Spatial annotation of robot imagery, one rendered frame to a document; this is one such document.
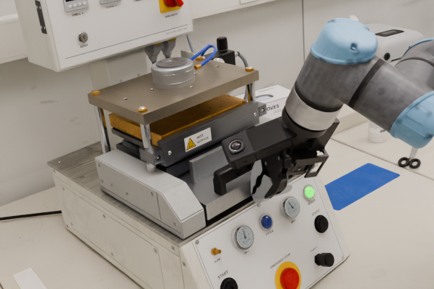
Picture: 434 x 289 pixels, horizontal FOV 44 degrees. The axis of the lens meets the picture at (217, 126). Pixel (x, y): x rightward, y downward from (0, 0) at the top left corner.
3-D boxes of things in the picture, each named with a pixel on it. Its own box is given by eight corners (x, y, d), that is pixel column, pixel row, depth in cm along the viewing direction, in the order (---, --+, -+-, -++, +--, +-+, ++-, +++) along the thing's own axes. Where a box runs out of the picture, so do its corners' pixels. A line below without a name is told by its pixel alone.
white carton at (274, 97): (214, 124, 161) (211, 101, 158) (278, 106, 170) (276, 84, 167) (234, 137, 151) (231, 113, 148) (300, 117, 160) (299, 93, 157)
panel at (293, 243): (234, 347, 86) (190, 240, 85) (345, 259, 104) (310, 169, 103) (241, 349, 85) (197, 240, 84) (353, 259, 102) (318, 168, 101)
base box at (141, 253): (66, 231, 123) (50, 164, 116) (191, 169, 145) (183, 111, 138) (225, 356, 85) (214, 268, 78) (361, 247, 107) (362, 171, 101)
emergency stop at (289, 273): (282, 295, 94) (274, 274, 94) (297, 284, 96) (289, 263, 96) (288, 295, 93) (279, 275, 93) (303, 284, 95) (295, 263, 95)
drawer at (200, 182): (112, 171, 108) (104, 137, 105) (195, 135, 121) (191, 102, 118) (208, 224, 87) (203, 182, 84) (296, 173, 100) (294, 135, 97)
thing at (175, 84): (79, 130, 107) (66, 68, 102) (197, 86, 125) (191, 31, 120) (150, 164, 90) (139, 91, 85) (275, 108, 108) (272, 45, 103)
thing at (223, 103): (112, 133, 104) (103, 86, 100) (197, 99, 117) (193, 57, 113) (165, 157, 92) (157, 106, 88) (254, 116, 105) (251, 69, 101)
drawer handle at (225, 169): (214, 192, 89) (211, 171, 88) (274, 159, 98) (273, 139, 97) (221, 196, 88) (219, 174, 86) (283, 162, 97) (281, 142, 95)
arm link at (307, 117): (308, 113, 72) (283, 73, 77) (296, 136, 75) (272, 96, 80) (352, 110, 75) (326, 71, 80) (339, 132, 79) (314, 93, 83)
